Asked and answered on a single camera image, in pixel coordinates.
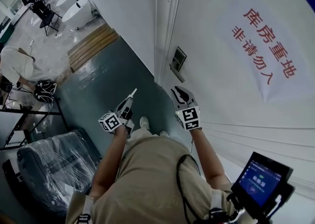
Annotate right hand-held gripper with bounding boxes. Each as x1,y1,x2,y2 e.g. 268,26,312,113
169,85,201,131

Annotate black bag with white lines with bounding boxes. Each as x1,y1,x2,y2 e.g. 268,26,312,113
33,80,58,103

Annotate plastic-wrapped dark suitcase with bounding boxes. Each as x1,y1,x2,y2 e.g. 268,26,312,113
16,129,101,216

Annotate silver door lock with handle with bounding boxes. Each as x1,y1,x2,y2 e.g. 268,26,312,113
169,46,187,83

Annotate white door with red lettering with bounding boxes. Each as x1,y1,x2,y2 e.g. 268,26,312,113
157,0,315,199

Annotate left white harness strap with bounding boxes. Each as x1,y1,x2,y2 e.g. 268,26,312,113
77,194,95,224

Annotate white paper sign red characters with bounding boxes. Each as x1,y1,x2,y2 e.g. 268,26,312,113
214,0,315,103

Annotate wooden slat threshold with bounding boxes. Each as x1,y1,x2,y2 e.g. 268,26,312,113
67,24,121,72

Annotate white harness strap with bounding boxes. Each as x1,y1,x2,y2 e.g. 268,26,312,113
77,194,95,224
209,191,228,224

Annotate person's left white shoe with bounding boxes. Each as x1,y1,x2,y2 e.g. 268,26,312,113
139,116,150,130

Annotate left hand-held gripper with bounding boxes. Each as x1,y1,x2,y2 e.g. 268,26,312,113
97,96,135,135

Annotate large grey display panel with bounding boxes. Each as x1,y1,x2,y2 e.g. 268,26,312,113
0,114,25,149

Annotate person's beige clothing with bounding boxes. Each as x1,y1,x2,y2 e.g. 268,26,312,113
65,129,237,224

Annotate black flat case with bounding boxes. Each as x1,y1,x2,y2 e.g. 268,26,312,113
1,159,23,187

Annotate right white harness strap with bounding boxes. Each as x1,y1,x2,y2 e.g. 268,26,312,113
209,191,228,224

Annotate black metal stand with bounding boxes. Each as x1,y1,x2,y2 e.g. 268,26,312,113
0,108,69,150

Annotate black cable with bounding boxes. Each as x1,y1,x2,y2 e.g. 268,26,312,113
176,154,207,224

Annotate black folding chair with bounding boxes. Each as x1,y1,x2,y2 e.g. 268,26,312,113
36,2,63,36

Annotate black chest-mounted monitor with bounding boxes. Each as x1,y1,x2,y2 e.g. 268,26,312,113
230,151,295,224

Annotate person's left forearm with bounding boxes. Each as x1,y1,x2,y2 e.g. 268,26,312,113
92,124,129,196

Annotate person's right forearm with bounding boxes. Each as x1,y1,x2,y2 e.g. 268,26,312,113
190,128,233,189

